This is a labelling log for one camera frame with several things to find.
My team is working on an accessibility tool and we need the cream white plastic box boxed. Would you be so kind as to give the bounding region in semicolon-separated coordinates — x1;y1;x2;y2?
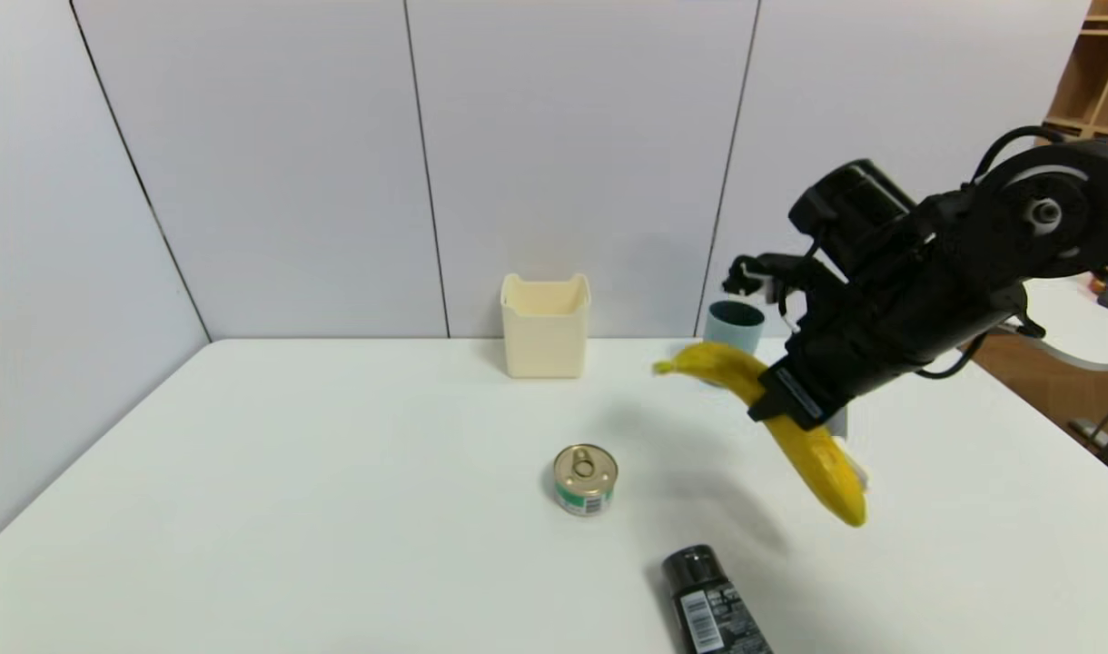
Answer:
500;273;591;380

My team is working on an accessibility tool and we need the grey handled white peeler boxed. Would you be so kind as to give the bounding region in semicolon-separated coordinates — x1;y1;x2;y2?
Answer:
825;406;872;493

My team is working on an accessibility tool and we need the yellow banana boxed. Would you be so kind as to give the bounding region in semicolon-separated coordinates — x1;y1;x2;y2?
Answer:
653;342;869;529

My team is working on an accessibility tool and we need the wooden shelf unit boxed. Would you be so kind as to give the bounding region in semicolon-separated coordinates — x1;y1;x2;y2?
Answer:
1043;0;1108;142

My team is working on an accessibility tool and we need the teal blue plastic cup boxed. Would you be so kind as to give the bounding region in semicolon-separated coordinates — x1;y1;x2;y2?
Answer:
699;301;767;390

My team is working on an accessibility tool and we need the small green labelled tin can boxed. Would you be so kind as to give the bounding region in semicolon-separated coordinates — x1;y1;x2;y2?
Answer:
553;443;619;517

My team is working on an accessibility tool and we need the white side table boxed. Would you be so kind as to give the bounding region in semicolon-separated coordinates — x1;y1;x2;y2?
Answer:
963;272;1108;372

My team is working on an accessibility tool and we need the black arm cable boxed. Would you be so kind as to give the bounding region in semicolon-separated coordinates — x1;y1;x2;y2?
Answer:
970;125;1068;187

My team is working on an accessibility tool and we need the black tube with barcode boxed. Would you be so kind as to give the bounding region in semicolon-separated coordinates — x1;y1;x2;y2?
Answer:
660;544;774;654

